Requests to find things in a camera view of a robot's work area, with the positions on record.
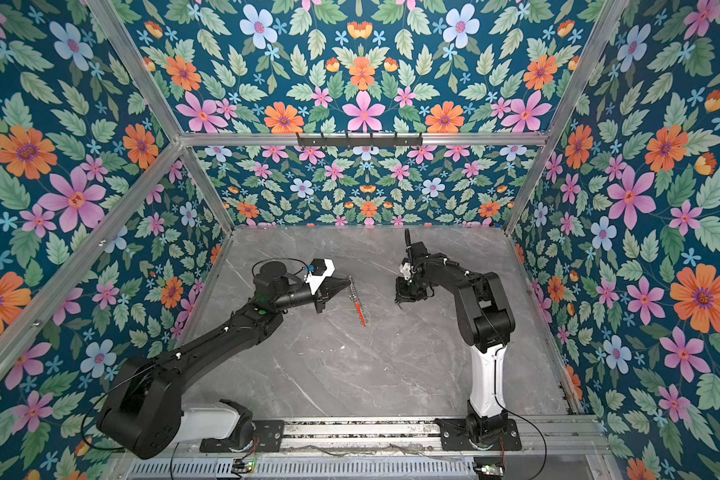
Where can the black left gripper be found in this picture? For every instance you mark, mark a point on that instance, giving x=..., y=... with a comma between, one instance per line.
x=322, y=295

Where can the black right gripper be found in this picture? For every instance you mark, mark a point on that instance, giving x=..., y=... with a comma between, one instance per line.
x=403, y=293

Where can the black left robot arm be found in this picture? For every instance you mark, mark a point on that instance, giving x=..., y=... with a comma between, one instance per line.
x=145, y=413

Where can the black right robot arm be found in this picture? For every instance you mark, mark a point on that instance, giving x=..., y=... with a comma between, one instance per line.
x=485, y=322

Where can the black hook rack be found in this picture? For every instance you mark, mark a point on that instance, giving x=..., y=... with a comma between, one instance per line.
x=346, y=140

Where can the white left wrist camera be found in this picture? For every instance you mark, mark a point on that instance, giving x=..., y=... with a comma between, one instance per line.
x=317, y=272

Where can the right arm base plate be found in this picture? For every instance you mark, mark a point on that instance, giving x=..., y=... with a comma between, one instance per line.
x=470, y=435

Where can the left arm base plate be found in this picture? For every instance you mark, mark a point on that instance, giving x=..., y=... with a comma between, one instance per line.
x=256, y=436

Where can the white perforated cable tray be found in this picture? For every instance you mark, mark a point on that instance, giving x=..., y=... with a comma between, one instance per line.
x=304, y=468

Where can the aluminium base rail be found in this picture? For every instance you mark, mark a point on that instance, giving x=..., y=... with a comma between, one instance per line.
x=545, y=434

